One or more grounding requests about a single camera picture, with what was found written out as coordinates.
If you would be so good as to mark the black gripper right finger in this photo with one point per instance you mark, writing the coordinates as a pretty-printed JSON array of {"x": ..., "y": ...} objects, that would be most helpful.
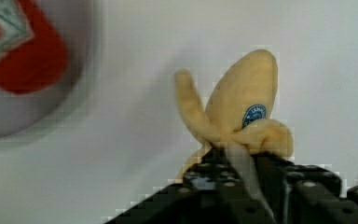
[{"x": 304, "y": 194}]

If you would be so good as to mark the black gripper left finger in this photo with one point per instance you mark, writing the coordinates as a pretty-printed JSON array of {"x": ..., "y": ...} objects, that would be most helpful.
[{"x": 220, "y": 189}]

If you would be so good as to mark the yellow plush banana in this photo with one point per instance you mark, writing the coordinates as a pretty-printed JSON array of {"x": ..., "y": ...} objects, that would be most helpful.
[{"x": 238, "y": 113}]

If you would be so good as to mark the grey round plate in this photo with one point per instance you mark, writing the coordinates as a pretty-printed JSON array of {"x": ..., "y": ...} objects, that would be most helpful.
[{"x": 79, "y": 23}]

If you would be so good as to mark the red ketchup bottle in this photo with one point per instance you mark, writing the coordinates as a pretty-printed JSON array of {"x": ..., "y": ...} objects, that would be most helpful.
[{"x": 33, "y": 55}]

